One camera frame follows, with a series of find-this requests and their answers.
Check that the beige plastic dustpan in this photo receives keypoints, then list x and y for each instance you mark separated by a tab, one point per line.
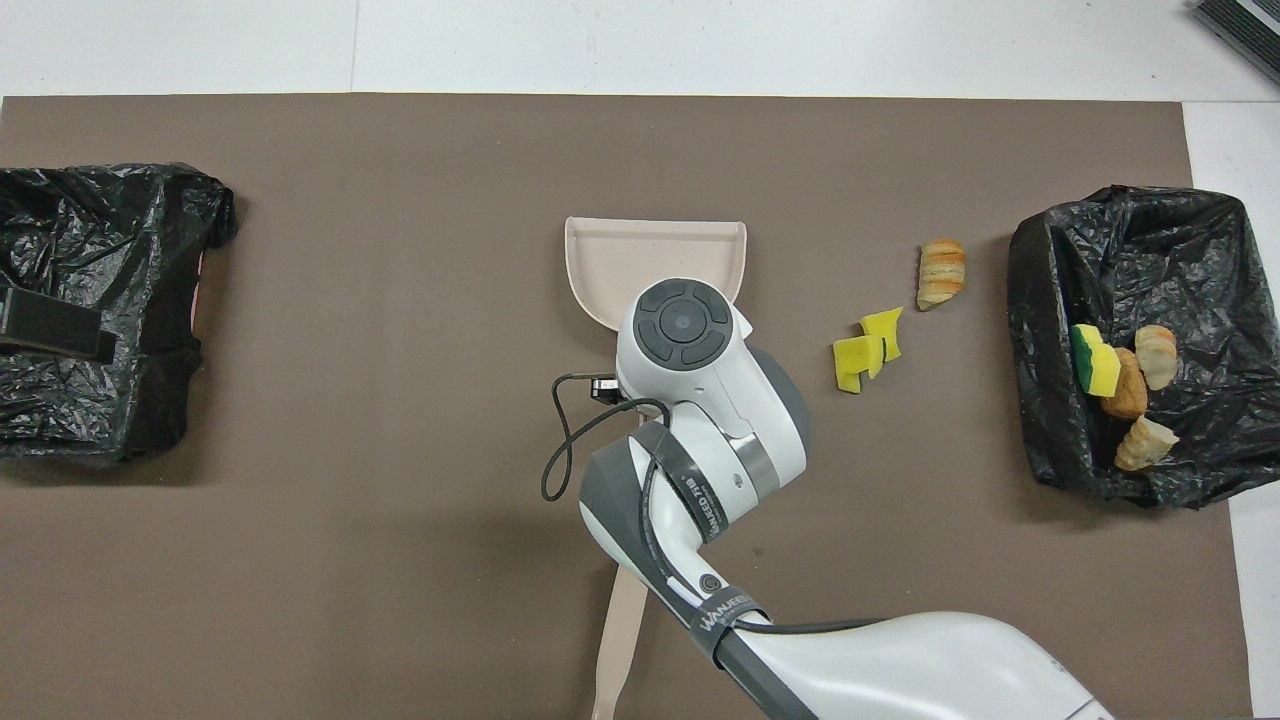
620	260

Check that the grey ribbed device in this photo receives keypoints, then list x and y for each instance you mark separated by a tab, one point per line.
1245	28

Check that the brown oval bread roll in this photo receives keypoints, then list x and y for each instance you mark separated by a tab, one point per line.
1128	395

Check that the beige hand brush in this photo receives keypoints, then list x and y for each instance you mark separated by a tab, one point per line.
620	640

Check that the yellow green scouring sponge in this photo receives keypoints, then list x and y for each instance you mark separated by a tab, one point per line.
1098	365

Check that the black plastic bag lined bin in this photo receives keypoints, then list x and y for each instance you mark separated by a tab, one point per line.
110	420
1200	260

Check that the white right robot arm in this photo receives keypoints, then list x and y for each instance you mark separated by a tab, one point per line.
700	400

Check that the yellow sponge piece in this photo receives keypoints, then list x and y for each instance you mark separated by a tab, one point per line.
883	332
855	365

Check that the striped toy croissant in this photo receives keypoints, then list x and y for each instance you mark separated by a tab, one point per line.
941	273
1145	443

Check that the brown table mat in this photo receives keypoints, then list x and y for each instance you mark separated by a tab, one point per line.
300	600

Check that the pale flaky pastry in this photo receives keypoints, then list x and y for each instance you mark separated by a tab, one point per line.
1158	355

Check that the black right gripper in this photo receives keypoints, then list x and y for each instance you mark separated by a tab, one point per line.
604	391

